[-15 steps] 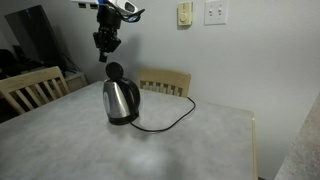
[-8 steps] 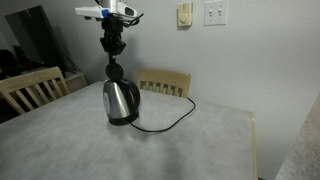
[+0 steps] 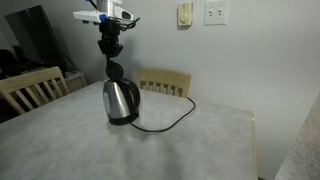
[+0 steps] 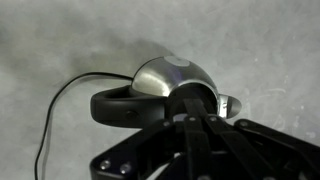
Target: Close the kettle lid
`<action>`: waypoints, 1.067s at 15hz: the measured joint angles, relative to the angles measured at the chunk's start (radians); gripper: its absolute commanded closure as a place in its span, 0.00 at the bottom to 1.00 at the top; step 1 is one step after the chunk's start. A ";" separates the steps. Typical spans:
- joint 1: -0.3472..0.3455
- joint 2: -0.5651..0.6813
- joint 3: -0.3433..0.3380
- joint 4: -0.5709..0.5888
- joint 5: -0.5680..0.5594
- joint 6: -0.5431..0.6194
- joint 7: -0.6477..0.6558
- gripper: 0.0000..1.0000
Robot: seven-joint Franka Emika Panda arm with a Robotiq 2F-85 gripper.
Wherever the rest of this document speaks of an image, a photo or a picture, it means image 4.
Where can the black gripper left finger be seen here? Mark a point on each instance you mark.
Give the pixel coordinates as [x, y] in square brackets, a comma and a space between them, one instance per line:
[196, 150]

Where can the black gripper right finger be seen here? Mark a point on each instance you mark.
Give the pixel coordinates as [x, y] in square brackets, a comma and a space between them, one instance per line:
[246, 150]

